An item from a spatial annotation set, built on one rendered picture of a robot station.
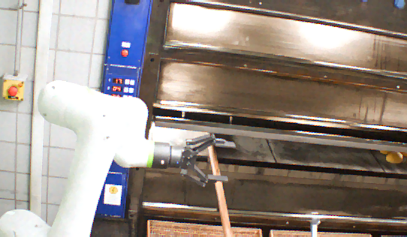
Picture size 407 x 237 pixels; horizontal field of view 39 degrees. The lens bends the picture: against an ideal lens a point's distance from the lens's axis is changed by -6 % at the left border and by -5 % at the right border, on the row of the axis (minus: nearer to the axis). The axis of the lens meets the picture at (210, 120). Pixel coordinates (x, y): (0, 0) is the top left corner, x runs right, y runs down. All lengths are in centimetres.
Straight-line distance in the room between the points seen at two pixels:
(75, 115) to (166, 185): 126
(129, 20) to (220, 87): 49
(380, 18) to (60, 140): 150
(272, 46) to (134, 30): 58
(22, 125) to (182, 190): 79
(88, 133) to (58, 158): 117
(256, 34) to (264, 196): 80
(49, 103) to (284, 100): 129
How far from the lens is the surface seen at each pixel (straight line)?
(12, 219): 175
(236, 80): 259
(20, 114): 265
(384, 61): 271
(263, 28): 252
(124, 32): 243
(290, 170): 282
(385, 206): 311
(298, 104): 266
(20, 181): 282
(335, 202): 299
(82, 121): 157
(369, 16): 264
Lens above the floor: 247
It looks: 24 degrees down
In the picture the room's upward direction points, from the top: 11 degrees clockwise
